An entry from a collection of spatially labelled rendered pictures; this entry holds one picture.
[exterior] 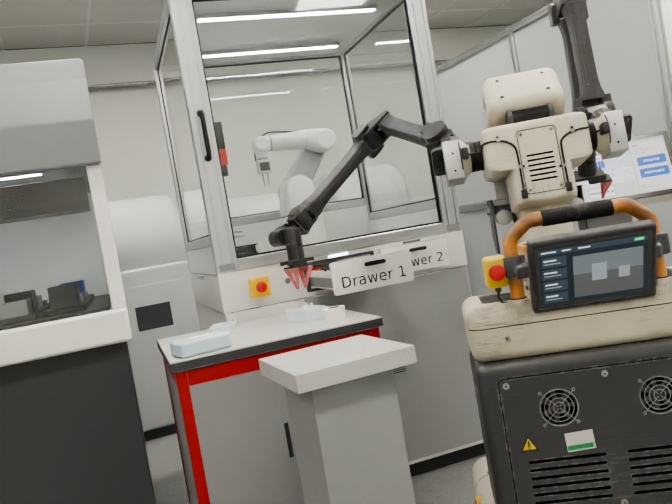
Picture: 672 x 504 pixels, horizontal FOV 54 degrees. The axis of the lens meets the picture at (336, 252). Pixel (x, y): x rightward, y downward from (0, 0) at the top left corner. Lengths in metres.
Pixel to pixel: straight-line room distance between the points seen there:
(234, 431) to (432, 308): 1.12
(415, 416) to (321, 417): 1.33
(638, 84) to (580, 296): 2.21
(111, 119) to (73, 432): 3.77
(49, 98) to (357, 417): 1.38
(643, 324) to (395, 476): 0.63
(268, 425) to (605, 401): 0.90
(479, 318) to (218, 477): 0.87
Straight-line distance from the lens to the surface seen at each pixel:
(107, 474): 2.34
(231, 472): 1.95
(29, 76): 2.35
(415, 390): 2.73
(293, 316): 2.19
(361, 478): 1.52
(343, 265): 2.21
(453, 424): 2.83
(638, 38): 3.61
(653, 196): 2.70
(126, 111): 5.75
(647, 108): 3.57
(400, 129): 2.23
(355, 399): 1.47
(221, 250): 2.45
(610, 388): 1.58
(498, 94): 1.93
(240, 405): 1.91
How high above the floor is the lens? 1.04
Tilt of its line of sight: 2 degrees down
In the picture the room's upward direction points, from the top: 10 degrees counter-clockwise
